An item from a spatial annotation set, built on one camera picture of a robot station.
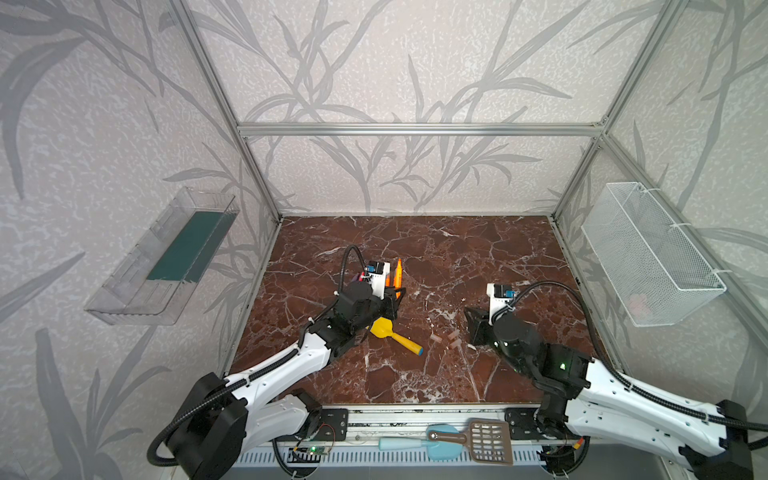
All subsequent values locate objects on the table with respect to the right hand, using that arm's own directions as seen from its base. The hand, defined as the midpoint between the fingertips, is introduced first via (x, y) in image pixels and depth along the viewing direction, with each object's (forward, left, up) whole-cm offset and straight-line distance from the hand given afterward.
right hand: (465, 302), depth 74 cm
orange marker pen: (+7, +17, +1) cm, 18 cm away
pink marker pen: (+2, +25, +9) cm, 27 cm away
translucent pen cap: (-2, +6, -20) cm, 21 cm away
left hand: (+6, +14, -1) cm, 15 cm away
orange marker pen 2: (+3, +19, +6) cm, 21 cm away
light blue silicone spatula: (-29, +8, -19) cm, 36 cm away
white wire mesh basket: (0, -39, +14) cm, 41 cm away
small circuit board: (-29, +36, -19) cm, 50 cm away
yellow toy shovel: (+2, +22, -20) cm, 30 cm away
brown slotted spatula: (-27, -5, -20) cm, 34 cm away
